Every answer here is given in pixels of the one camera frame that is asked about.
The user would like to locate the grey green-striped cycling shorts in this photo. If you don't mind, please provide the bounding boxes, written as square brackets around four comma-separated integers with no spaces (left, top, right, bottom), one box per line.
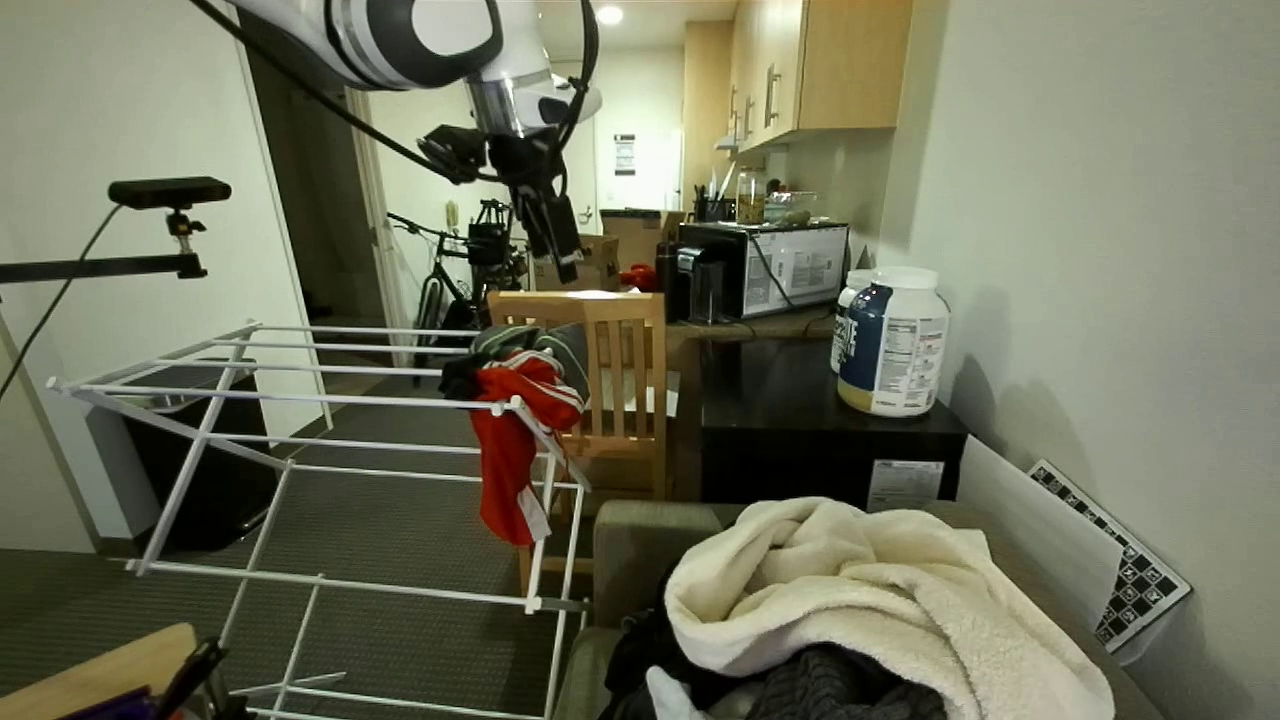
[462,322,590,393]

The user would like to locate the wooden wall cabinet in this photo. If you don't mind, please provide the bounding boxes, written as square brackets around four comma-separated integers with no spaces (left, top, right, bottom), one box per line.
[725,0,914,154]

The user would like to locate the white wire drying rack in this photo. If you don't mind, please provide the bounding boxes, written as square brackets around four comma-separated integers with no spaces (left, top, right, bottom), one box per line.
[42,316,590,720]

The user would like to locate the tall wooden cabinet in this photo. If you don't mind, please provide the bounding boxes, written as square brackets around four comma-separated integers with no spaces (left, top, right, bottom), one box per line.
[676,16,741,217]

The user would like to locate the black bicycle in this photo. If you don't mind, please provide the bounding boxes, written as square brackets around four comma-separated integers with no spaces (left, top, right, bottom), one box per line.
[385,198,536,335]

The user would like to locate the blue label protein tub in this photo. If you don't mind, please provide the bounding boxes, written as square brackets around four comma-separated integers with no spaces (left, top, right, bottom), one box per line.
[829,265,950,421]

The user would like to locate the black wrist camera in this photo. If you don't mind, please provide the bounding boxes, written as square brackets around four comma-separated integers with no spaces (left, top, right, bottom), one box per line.
[417,120,496,187]

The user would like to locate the red white-trimmed shorts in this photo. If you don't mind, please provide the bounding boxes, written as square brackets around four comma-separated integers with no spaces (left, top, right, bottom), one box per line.
[467,351,588,551]

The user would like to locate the dark grey fleece garment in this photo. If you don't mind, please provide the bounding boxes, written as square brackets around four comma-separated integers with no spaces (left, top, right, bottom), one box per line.
[743,645,950,720]

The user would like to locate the white checkered calibration board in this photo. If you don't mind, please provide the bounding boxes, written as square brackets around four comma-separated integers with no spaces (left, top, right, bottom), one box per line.
[950,437,1197,656]

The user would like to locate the cream terry towel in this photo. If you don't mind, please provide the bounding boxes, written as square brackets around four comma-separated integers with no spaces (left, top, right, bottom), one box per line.
[660,498,1118,720]

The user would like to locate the black bar camera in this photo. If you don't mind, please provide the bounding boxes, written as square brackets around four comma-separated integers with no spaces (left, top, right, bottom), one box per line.
[104,171,235,211]

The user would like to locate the black bin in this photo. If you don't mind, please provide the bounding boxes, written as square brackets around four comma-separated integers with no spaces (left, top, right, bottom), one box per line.
[125,384,288,557]

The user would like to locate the black garment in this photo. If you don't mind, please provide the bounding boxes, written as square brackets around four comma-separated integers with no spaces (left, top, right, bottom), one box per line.
[441,350,501,405]

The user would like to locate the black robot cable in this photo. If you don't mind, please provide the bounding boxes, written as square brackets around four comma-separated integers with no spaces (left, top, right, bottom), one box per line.
[193,0,462,181]
[564,0,609,131]

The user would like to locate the black cloth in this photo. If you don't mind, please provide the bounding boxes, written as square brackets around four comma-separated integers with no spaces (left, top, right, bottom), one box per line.
[600,604,752,720]

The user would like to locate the glass jar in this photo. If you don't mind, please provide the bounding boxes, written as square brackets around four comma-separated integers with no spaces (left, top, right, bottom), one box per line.
[731,169,771,230]

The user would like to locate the black coffee machine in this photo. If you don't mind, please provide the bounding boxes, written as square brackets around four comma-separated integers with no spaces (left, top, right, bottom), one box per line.
[660,239,731,328]

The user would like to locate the wooden slatted chair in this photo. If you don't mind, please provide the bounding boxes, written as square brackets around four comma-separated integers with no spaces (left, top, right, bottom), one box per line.
[485,290,670,506]

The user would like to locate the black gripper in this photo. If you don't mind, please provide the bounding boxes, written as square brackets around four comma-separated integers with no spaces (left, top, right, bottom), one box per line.
[496,120,588,290]

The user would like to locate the black microwave oven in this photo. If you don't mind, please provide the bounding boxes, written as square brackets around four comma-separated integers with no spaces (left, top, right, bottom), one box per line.
[668,220,852,328]

